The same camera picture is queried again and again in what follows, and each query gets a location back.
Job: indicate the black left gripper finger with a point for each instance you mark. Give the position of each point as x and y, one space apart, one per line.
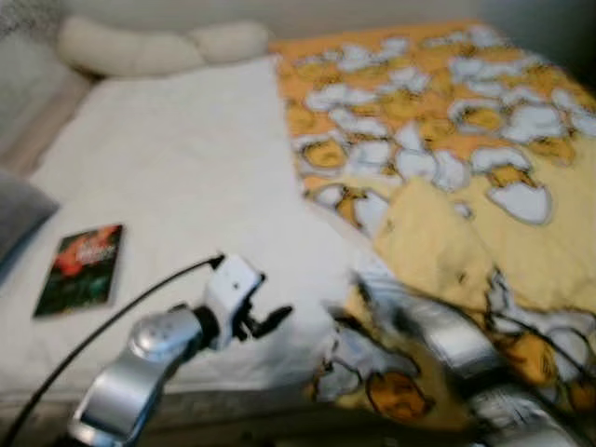
275 319

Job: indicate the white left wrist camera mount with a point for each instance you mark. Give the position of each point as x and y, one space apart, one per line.
228 284

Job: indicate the dark book with red cover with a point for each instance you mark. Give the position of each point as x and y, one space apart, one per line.
82 270

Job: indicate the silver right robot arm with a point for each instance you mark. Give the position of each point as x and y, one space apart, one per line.
466 345

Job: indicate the yellow cartoon egg blanket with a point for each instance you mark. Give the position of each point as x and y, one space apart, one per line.
484 242

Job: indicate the bed with white quilted pad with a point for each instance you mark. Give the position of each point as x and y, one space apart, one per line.
186 140

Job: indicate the beige long bolster pillow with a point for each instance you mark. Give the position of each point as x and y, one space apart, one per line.
130 48

